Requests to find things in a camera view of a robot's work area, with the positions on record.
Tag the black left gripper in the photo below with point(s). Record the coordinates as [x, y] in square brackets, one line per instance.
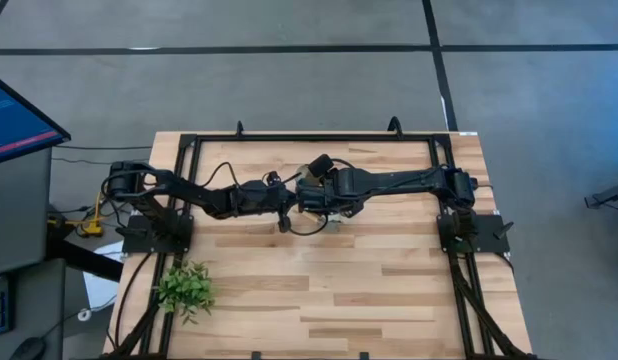
[259, 197]

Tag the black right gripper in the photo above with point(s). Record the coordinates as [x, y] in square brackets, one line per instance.
[319, 192]

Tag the beige canvas bag green trim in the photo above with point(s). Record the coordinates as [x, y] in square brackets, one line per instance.
[334, 225]

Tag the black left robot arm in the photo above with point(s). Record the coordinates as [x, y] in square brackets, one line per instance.
[189, 192]

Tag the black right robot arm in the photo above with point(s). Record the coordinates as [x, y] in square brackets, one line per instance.
[404, 182]

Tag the green artificial plant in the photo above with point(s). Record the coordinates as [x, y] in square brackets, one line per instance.
[186, 290]

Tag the black clamp lever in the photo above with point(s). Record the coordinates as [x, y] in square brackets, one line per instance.
[504, 230]
[126, 232]

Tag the yellow connector plug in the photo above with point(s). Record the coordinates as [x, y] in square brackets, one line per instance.
[94, 227]

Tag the white paper sheet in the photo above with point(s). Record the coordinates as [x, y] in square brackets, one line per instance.
[101, 290]

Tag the black desk leg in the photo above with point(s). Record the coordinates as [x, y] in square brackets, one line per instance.
[84, 260]

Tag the small white round object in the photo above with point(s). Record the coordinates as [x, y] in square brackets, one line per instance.
[84, 315]

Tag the grey computer cabinet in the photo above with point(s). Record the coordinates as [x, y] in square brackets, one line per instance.
[19, 215]

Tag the computer monitor blue screen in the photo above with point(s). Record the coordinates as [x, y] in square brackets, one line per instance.
[14, 125]

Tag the black computer mouse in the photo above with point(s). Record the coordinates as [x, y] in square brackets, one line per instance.
[29, 350]

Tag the black floor stand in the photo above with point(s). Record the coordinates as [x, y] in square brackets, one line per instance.
[606, 199]

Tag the black aluminium table frame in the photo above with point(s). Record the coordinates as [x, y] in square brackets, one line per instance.
[314, 137]

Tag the black frame hook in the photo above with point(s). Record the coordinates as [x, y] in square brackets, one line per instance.
[239, 129]
[395, 127]

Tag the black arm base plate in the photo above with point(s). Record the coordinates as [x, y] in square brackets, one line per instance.
[139, 245]
[489, 235]

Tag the black table edge bracket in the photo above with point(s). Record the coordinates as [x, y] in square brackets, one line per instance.
[364, 356]
[256, 356]

